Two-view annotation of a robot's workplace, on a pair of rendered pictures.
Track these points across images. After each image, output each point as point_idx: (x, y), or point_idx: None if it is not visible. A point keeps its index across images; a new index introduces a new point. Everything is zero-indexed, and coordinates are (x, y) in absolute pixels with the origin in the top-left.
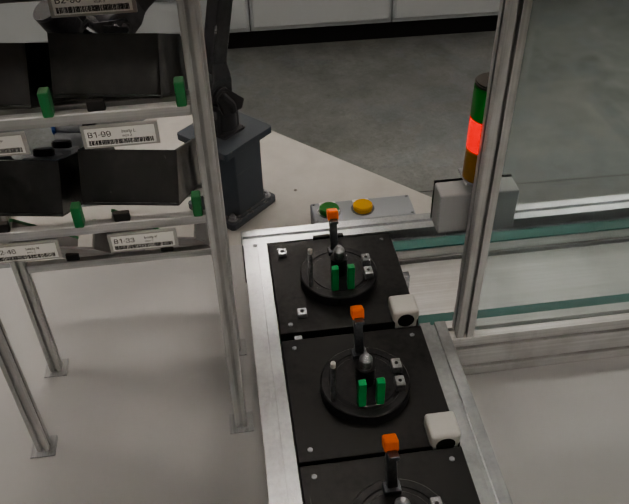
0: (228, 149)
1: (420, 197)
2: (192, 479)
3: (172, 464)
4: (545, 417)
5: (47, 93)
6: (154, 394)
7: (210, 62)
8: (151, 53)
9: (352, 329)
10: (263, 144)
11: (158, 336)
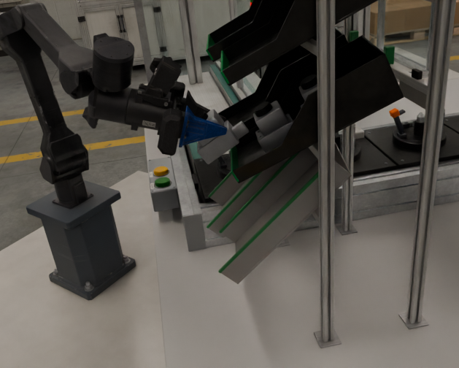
0: (110, 191)
1: (115, 187)
2: (400, 241)
3: (393, 251)
4: None
5: None
6: (336, 271)
7: (64, 126)
8: None
9: None
10: None
11: (274, 282)
